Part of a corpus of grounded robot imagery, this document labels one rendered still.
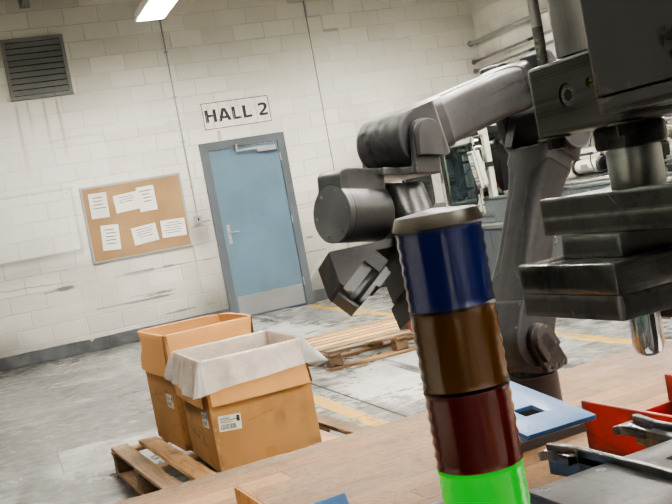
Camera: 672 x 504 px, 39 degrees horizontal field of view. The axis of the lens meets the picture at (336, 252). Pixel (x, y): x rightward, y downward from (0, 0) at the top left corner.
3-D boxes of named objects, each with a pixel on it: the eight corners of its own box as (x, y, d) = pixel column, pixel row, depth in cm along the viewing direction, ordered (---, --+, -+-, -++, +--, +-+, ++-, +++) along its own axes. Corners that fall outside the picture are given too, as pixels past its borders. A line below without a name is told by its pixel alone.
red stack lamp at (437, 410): (491, 442, 44) (478, 371, 43) (541, 456, 40) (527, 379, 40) (420, 465, 42) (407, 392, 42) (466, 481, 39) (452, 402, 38)
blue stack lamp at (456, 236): (464, 294, 43) (452, 222, 43) (513, 295, 40) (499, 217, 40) (392, 311, 42) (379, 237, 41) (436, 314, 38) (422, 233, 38)
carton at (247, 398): (345, 444, 417) (325, 333, 415) (210, 483, 395) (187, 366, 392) (296, 421, 479) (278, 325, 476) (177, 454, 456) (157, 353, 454)
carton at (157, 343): (280, 425, 478) (259, 313, 475) (181, 453, 456) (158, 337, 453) (242, 411, 529) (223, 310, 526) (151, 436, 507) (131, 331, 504)
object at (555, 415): (497, 379, 94) (493, 350, 93) (596, 418, 80) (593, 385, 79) (436, 396, 91) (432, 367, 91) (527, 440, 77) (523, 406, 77)
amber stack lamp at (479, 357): (478, 368, 43) (465, 297, 43) (527, 376, 40) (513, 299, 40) (406, 388, 42) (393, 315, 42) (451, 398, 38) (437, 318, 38)
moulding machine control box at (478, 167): (470, 190, 954) (463, 152, 952) (489, 186, 962) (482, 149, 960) (479, 188, 936) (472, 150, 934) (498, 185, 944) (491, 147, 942)
